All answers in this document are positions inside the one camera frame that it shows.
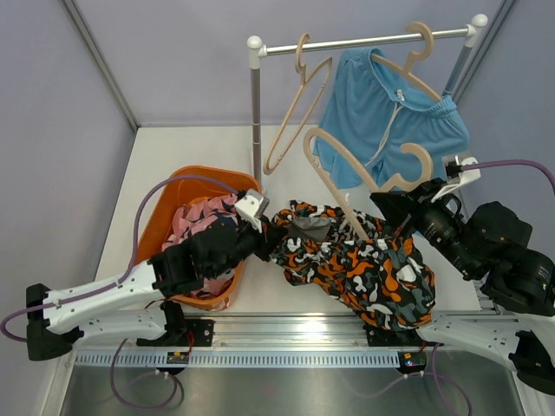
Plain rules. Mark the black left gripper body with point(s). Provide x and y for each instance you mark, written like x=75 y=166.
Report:
x=249 y=241

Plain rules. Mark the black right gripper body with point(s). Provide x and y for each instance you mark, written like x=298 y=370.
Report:
x=433 y=220

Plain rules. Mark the pink shark print shorts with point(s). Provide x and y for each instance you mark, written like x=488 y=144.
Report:
x=188 y=221

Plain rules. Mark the orange camouflage shorts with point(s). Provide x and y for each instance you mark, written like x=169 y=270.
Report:
x=382 y=278

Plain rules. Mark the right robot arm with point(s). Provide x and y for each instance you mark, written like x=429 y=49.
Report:
x=491 y=246

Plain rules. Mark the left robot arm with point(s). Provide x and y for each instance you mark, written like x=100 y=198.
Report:
x=54 y=316

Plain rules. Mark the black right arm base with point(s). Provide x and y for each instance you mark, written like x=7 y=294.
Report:
x=378 y=337

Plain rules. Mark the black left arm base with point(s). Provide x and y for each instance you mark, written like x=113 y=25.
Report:
x=198 y=333

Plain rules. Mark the blue shorts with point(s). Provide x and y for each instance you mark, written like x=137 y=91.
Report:
x=372 y=111

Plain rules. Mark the orange plastic basket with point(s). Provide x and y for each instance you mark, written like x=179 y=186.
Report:
x=201 y=182

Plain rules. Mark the silver clothes rack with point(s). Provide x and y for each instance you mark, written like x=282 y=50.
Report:
x=258 y=51

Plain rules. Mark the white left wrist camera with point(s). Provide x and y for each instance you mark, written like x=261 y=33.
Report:
x=251 y=208

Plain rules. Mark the aluminium front rail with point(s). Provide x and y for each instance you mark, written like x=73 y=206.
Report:
x=347 y=330

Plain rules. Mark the white slotted cable duct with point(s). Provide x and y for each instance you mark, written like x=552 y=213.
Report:
x=252 y=359

